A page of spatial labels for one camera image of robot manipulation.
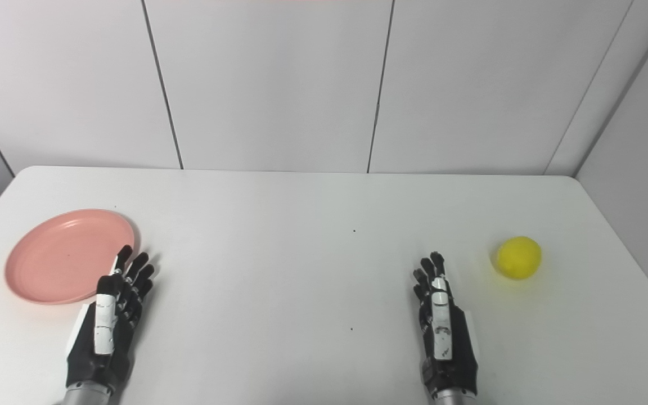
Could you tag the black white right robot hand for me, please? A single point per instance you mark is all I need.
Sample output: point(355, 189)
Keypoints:
point(443, 332)

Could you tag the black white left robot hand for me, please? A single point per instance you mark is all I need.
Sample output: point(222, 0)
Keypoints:
point(104, 320)

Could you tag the pink round plate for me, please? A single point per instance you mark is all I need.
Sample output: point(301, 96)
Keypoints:
point(59, 259)

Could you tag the yellow lemon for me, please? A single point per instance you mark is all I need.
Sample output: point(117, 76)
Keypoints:
point(518, 257)

